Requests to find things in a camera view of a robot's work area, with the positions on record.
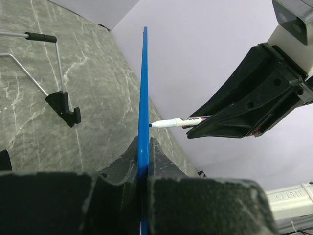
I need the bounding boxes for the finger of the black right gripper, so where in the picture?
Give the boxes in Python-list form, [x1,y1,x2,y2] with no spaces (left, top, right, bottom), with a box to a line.
[185,73,303,139]
[190,43,276,118]

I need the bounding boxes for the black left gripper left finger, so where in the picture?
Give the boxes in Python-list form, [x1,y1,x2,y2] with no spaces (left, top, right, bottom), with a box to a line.
[0,139,140,235]

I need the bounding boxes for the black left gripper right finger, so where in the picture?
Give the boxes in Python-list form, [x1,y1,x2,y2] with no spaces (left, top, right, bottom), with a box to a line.
[147,138,278,235]

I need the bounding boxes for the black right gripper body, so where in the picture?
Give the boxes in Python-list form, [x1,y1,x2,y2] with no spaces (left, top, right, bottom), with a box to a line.
[251,45,313,137]

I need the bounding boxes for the white whiteboard marker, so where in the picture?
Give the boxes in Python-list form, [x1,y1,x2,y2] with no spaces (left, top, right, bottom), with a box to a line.
[149,116,211,128]

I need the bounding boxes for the blue framed whiteboard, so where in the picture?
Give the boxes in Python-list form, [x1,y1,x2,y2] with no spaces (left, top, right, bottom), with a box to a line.
[137,26,150,235]

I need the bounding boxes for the wire whiteboard stand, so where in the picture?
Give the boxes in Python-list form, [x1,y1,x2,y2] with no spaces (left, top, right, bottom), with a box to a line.
[0,31,81,128]

